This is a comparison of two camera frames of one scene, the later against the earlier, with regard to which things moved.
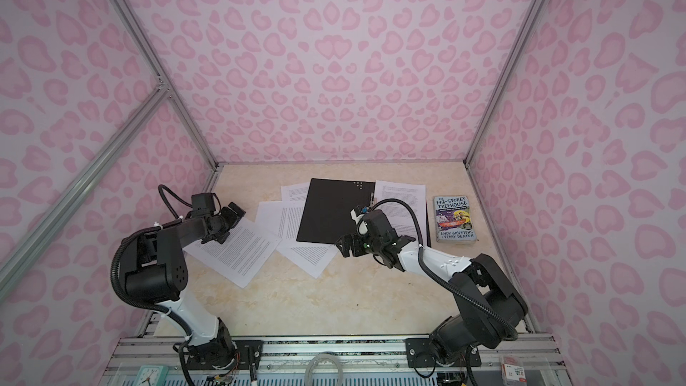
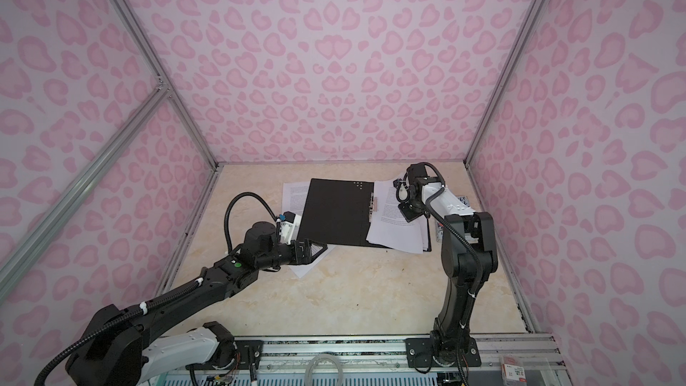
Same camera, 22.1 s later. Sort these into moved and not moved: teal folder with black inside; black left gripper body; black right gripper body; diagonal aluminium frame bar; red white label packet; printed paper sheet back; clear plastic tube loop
Moved: black right gripper body; black left gripper body
Not moved: clear plastic tube loop; red white label packet; printed paper sheet back; diagonal aluminium frame bar; teal folder with black inside
